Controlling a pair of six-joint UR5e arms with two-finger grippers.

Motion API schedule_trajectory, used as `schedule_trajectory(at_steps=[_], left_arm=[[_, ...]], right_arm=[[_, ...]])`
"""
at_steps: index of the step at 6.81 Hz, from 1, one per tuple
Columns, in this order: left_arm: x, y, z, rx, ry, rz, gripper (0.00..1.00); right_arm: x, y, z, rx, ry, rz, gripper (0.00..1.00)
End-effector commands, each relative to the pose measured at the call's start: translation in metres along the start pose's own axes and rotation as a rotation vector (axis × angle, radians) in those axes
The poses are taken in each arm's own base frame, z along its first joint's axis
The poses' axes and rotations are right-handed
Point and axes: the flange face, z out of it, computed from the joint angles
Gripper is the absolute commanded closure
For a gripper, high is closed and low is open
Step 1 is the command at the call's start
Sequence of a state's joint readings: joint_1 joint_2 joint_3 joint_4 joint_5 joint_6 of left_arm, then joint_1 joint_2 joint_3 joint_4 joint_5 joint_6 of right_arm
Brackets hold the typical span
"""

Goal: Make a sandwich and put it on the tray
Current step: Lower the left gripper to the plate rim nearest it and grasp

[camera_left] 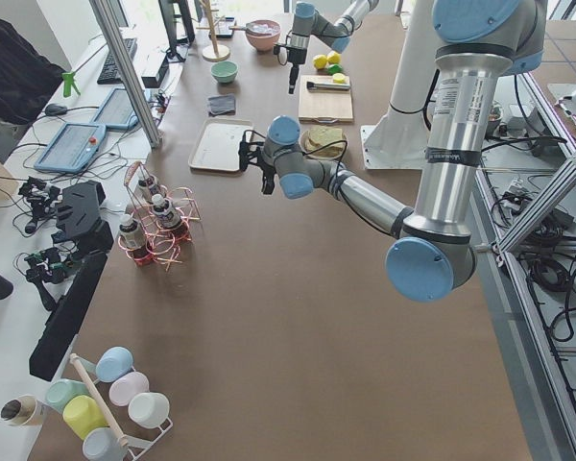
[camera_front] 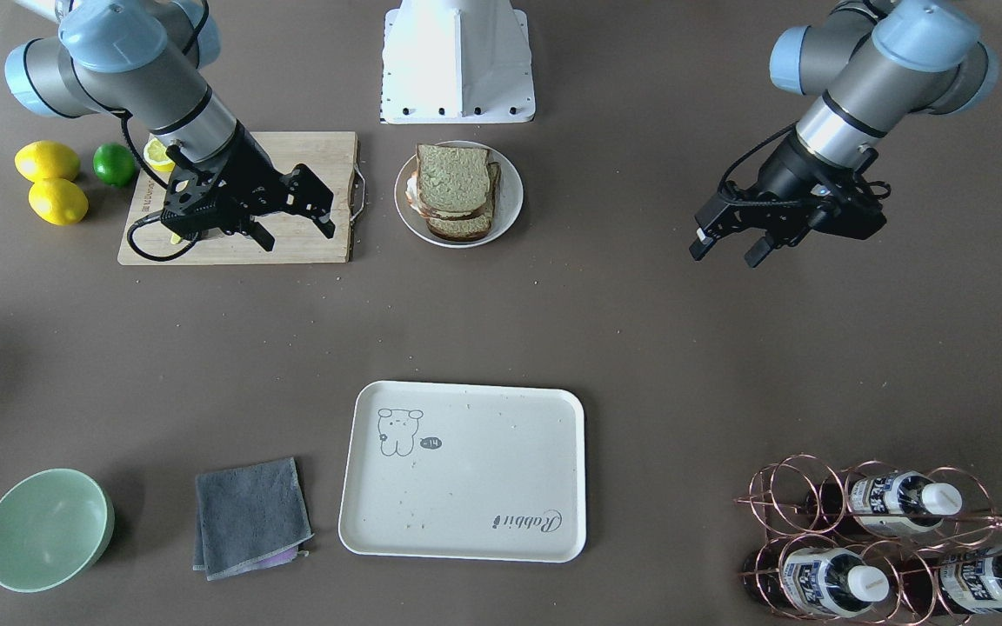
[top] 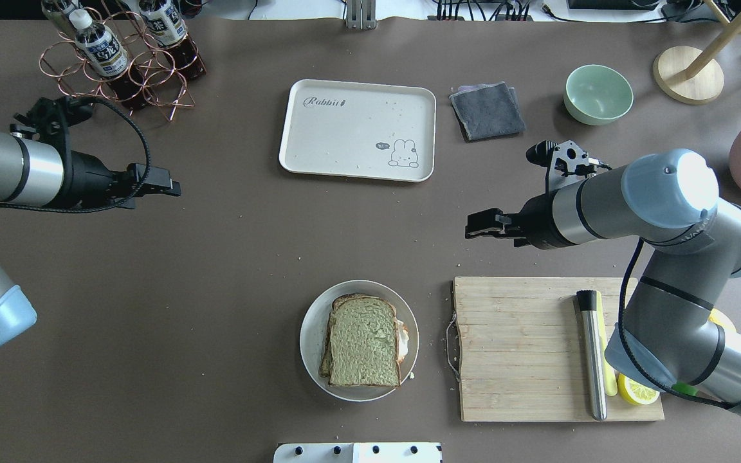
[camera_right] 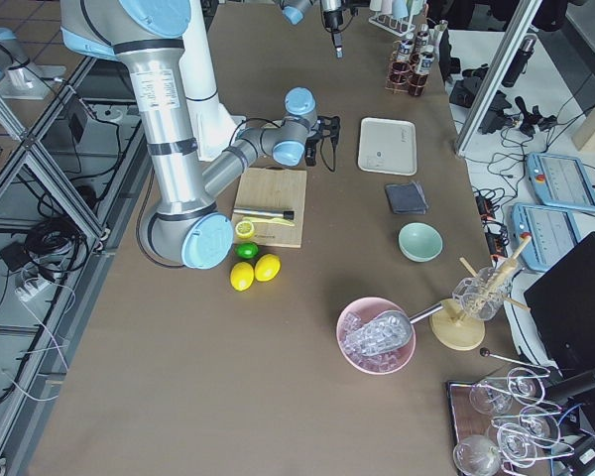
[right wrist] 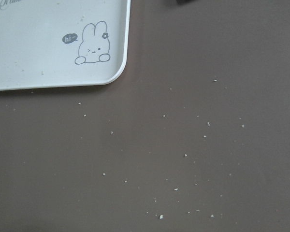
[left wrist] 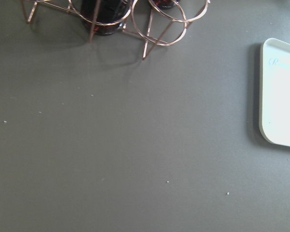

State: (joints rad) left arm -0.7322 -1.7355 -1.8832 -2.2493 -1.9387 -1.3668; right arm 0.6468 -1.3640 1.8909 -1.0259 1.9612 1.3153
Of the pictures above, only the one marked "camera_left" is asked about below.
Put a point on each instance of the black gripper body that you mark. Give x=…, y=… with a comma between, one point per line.
x=268, y=172
x=295, y=56

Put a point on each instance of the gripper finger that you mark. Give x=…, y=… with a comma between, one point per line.
x=243, y=159
x=293, y=77
x=268, y=184

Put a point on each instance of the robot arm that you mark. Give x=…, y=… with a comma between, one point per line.
x=452, y=57
x=308, y=21

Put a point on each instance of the cream rabbit tray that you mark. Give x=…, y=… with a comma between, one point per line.
x=216, y=149

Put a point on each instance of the steel muddler black tip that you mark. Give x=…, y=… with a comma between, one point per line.
x=311, y=85

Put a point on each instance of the yellow lemon lower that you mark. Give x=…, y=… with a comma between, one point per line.
x=320, y=62

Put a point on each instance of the yellow lemon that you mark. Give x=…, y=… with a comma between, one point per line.
x=333, y=57
x=320, y=62

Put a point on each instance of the yellow lemon upper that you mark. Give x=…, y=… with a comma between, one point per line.
x=333, y=57

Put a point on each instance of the green lime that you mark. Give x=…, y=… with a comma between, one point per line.
x=334, y=68

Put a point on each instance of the pink bowl with ice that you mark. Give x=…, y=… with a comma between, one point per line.
x=262, y=34

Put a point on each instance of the white round plate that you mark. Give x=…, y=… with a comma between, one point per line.
x=324, y=142

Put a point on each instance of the half cut lemon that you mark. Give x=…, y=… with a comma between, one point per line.
x=338, y=78

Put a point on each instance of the wooden cutting board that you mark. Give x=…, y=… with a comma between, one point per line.
x=324, y=104

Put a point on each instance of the grey folded cloth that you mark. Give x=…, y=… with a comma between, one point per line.
x=221, y=104

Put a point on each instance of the bread slice on plate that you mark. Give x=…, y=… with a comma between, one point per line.
x=332, y=150

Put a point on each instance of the green ceramic bowl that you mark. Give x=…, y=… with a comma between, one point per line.
x=224, y=72

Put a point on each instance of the wooden mug tree stand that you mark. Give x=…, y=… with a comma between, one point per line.
x=216, y=51

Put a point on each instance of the tea bottle lower left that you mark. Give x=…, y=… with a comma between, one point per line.
x=168, y=217

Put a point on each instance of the tea bottle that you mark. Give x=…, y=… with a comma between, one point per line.
x=134, y=239
x=148, y=187
x=168, y=217

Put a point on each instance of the tea bottle upper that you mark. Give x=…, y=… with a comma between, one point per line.
x=148, y=187

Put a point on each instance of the blue teach pendant far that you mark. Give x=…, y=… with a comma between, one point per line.
x=116, y=112

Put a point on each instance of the blue teach pendant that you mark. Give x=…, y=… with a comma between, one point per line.
x=72, y=148
x=116, y=112

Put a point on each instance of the tea bottle lower right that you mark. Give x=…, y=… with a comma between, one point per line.
x=134, y=239

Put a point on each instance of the blue teach pendant near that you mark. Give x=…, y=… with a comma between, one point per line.
x=72, y=148

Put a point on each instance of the person in black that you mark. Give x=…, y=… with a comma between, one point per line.
x=28, y=80

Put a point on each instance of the pink cup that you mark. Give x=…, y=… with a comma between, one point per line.
x=126, y=387

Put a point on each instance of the white cup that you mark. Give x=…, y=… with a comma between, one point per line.
x=149, y=409

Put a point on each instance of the yellow cup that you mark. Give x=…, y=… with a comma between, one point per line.
x=82, y=415

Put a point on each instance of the mint green cup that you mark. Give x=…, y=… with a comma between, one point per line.
x=62, y=391

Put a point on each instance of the grey blue cup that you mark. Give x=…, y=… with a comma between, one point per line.
x=101, y=445

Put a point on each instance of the paper cup metal inside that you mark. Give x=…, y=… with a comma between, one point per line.
x=24, y=410

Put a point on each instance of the copper wire bottle rack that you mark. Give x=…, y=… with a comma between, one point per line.
x=163, y=246

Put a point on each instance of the aluminium frame post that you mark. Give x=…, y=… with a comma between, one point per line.
x=106, y=20

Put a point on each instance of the white wire cup rack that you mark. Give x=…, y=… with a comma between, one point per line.
x=136, y=439

